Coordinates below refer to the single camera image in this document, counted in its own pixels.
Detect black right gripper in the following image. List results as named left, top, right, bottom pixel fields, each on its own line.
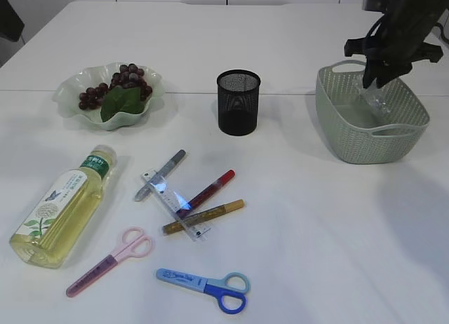
left=344, top=15, right=443, bottom=89

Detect clear plastic sheet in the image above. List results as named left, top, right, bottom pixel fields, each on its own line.
left=354, top=78, right=391, bottom=117

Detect purple grape bunch with leaves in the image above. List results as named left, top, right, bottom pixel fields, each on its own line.
left=78, top=63, right=153, bottom=122

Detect yellow tea bottle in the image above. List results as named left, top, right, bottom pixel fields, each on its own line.
left=9, top=144, right=117, bottom=269

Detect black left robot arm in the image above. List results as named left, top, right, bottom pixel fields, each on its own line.
left=0, top=0, right=25, bottom=42

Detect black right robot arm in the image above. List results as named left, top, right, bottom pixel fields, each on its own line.
left=344, top=0, right=448, bottom=89

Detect green plastic woven basket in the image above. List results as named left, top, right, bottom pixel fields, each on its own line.
left=316, top=65, right=430, bottom=165

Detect black mesh pen holder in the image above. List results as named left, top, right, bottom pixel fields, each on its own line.
left=217, top=69, right=261, bottom=136

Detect red glitter pen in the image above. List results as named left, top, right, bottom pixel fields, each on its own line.
left=176, top=169, right=235, bottom=219

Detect clear plastic ruler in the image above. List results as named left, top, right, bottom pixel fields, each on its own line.
left=141, top=170, right=210, bottom=241

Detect silver glitter pen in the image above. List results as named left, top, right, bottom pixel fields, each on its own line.
left=134, top=149, right=186, bottom=202

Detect gold glitter pen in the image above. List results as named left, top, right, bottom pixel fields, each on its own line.
left=162, top=199, right=245, bottom=236

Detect green wavy glass plate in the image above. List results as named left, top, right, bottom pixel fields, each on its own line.
left=52, top=62, right=164, bottom=130

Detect blue scissors with sheath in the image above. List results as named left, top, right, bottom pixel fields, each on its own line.
left=156, top=268, right=250, bottom=315

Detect pink scissors with sheath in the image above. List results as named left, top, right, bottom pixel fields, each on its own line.
left=66, top=227, right=153, bottom=298

